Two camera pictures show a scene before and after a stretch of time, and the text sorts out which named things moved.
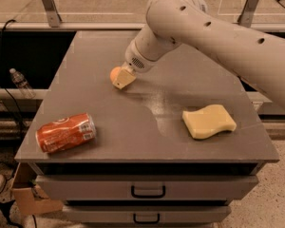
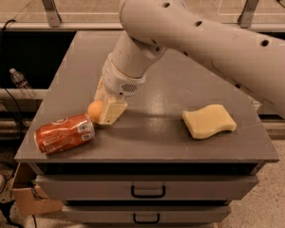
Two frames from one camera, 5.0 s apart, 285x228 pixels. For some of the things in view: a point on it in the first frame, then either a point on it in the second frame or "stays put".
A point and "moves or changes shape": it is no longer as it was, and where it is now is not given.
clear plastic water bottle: x=22 y=84 stays put
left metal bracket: x=51 y=11 stays put
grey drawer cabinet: x=142 y=168 stays put
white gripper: x=135 y=58 -> x=119 y=80
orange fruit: x=114 y=73 moves or changes shape
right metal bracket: x=245 y=16 stays put
